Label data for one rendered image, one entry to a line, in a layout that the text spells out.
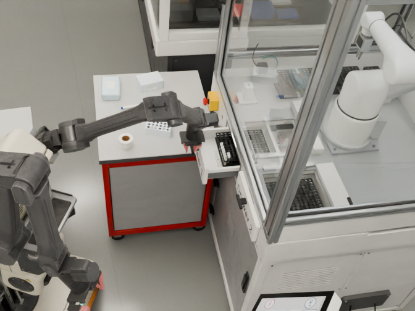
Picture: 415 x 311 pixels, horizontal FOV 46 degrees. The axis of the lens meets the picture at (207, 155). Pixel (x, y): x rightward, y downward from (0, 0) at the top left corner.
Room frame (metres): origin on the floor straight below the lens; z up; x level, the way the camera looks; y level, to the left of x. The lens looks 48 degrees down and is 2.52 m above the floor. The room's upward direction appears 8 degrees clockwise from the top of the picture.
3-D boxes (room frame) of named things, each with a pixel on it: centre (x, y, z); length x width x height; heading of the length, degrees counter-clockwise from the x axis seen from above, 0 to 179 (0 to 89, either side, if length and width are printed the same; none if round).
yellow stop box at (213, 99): (1.86, 0.01, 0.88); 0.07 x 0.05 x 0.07; 17
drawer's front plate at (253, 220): (1.25, -0.19, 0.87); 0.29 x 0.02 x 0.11; 17
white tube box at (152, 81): (2.04, 0.36, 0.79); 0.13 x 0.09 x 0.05; 121
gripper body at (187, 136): (1.47, 0.08, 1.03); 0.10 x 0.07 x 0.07; 107
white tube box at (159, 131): (1.72, 0.26, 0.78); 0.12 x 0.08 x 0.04; 89
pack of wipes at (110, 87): (1.95, 0.55, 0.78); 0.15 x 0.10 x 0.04; 13
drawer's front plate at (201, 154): (1.51, 0.04, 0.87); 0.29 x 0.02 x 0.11; 17
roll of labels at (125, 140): (1.60, 0.40, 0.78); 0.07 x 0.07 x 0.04
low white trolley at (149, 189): (1.85, 0.31, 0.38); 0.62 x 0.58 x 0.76; 17
